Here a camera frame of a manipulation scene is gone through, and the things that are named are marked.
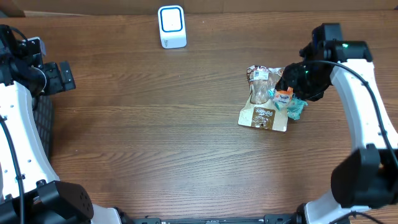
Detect orange tissue pack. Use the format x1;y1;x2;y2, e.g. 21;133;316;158
273;87;294;109

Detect teal tissue pack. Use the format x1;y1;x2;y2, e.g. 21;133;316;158
268;89;290;110

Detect brown white snack pouch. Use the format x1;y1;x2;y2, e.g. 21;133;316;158
238;65;288;132

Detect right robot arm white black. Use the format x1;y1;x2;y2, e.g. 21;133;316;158
275;23;397;223

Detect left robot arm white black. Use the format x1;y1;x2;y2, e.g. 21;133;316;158
1;25;131;223

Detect white barcode scanner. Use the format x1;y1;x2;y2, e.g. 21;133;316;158
157;5;187;49

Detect dark grey plastic basket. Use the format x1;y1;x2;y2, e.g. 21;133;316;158
32;96;54;160

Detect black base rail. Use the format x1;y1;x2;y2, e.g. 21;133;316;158
132;213;306;224

